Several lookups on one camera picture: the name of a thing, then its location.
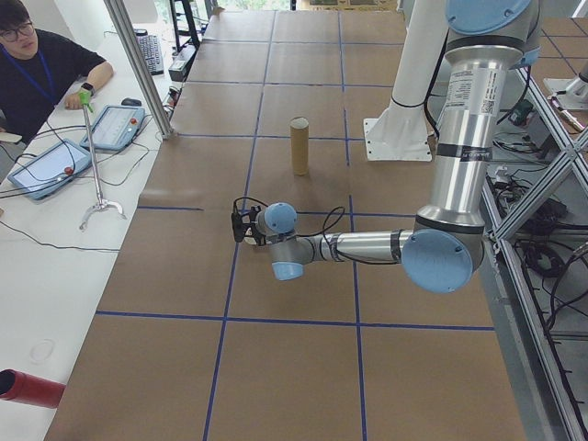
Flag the metal grabber tool green handle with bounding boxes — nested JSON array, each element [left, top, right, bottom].
[[76, 90, 128, 232]]

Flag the person left forearm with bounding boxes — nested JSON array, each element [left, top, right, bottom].
[[75, 62, 115, 100]]

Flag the person left hand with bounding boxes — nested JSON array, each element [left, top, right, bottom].
[[62, 91, 93, 111]]

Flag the brown cardboard tube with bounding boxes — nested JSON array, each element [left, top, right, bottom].
[[288, 117, 311, 176]]

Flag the blue grey teach pendant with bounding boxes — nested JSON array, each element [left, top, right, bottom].
[[79, 104, 149, 154], [6, 137, 94, 206]]

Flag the black keyboard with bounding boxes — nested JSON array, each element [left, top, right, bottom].
[[136, 32, 165, 77]]

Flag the white desk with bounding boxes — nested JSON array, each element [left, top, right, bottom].
[[0, 32, 186, 441]]

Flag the black metal stand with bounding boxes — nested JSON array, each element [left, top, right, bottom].
[[168, 0, 207, 48]]

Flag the printed cardboard box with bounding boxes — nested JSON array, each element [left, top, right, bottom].
[[308, 0, 401, 11]]

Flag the person in black shirt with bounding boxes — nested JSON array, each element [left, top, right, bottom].
[[0, 0, 115, 144]]

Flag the red cylindrical tube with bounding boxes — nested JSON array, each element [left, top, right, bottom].
[[0, 367, 67, 411]]

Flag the green electronic module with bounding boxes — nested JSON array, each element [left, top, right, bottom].
[[511, 101, 536, 128]]

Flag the black power brick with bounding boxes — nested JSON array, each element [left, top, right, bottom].
[[536, 197, 571, 222]]

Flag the black glasses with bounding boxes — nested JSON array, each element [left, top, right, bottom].
[[0, 23, 34, 41]]

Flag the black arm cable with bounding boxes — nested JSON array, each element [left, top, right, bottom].
[[232, 196, 405, 266]]

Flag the thin black desk cable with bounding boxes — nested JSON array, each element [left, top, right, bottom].
[[0, 218, 122, 254]]

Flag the aluminium frame post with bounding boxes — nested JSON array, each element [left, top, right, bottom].
[[103, 0, 175, 141]]

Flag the blue lanyard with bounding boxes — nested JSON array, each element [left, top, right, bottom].
[[1, 45, 57, 106]]

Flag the aluminium V-shaped frame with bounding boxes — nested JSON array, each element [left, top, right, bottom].
[[477, 59, 588, 441]]

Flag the black cable coil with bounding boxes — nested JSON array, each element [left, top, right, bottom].
[[513, 237, 571, 296]]

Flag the white square base plate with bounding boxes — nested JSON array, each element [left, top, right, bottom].
[[543, 76, 588, 113]]

